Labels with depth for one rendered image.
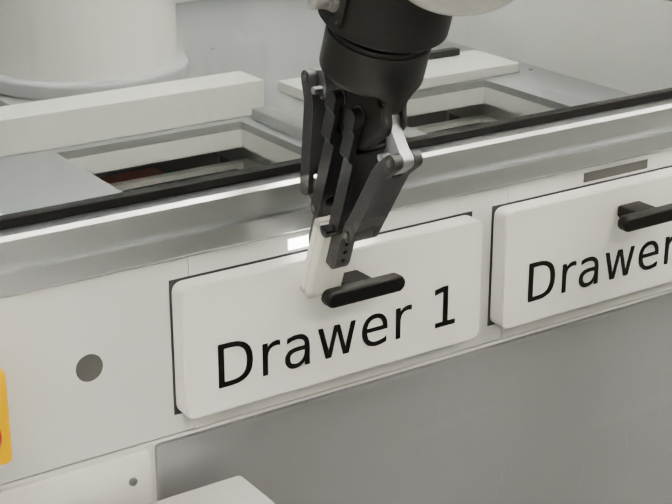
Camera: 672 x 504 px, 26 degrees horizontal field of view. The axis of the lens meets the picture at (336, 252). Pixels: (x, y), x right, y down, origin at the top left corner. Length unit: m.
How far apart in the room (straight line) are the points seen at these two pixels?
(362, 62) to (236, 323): 0.25
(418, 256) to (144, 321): 0.24
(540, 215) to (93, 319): 0.42
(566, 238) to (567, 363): 0.14
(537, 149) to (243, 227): 0.30
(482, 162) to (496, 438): 0.27
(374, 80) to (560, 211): 0.36
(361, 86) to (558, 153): 0.35
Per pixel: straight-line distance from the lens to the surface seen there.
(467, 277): 1.25
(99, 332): 1.09
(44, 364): 1.08
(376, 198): 1.04
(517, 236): 1.27
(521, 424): 1.39
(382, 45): 0.97
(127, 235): 1.07
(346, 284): 1.14
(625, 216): 1.32
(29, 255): 1.05
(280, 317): 1.15
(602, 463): 1.49
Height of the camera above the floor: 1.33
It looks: 20 degrees down
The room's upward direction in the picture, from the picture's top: straight up
